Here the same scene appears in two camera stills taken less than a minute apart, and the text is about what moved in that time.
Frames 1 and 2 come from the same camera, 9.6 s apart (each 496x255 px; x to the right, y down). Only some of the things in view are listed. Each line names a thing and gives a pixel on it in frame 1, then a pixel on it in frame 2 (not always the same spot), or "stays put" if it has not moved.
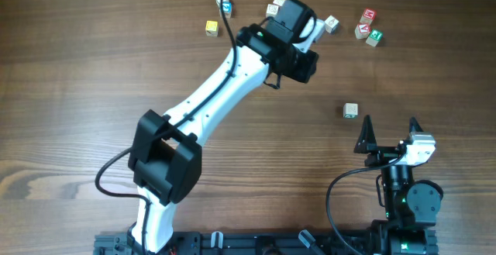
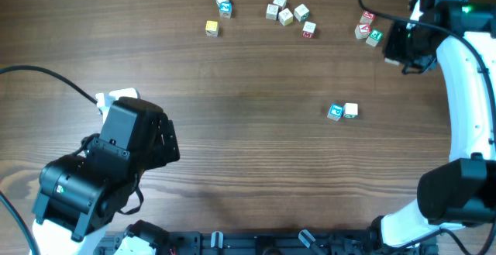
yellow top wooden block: (211, 29) stays put
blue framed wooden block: (271, 10) stays put
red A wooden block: (362, 31) stays put
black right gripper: (367, 143) -> (391, 52)
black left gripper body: (303, 65) -> (162, 153)
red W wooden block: (368, 16) stays put
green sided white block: (350, 110) stays put
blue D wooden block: (331, 24) -> (335, 111)
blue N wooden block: (227, 9) stays put
